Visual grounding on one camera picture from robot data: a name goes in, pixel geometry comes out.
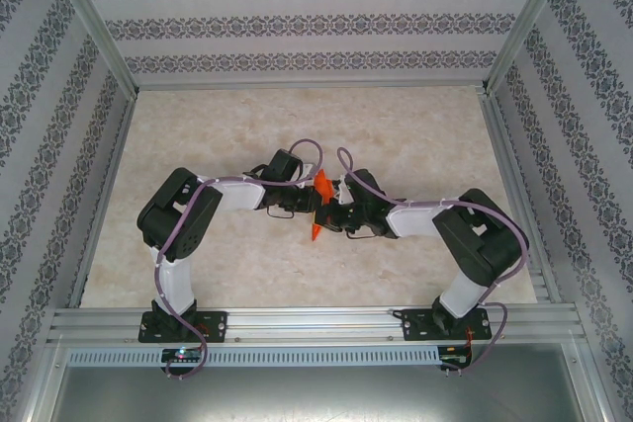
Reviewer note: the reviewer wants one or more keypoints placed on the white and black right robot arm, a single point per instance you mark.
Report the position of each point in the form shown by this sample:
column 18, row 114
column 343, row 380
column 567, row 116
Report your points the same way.
column 475, row 244

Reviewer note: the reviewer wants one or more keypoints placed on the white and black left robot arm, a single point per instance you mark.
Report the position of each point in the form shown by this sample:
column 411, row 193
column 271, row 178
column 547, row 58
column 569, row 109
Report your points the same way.
column 158, row 219

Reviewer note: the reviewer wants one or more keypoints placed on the grey metal sheet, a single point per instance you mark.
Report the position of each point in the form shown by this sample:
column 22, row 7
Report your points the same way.
column 316, row 395

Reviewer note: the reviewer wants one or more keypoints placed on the small circuit board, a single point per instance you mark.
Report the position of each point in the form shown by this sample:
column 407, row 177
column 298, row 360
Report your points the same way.
column 455, row 358

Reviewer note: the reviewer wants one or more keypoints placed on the circuit board with green light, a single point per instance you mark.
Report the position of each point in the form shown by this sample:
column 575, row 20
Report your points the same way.
column 183, row 355

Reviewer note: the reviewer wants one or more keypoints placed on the aluminium frame crossbar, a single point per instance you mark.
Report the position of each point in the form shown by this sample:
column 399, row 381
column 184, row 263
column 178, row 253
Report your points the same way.
column 306, row 85

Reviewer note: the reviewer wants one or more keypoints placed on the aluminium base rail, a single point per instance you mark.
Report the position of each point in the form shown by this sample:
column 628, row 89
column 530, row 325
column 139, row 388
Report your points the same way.
column 306, row 323

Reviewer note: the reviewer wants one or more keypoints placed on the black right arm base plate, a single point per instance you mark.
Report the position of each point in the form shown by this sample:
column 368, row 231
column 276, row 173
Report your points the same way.
column 410, row 325

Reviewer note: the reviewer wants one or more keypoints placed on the aluminium side rail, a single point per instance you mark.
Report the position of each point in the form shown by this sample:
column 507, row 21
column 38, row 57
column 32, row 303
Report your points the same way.
column 105, row 194
column 509, row 170

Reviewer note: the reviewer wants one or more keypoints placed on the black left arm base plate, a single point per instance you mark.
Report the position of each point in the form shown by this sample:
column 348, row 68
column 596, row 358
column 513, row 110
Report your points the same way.
column 217, row 328

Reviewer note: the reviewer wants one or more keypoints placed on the aluminium frame post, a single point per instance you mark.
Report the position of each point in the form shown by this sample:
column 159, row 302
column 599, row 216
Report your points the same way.
column 529, row 22
column 94, row 22

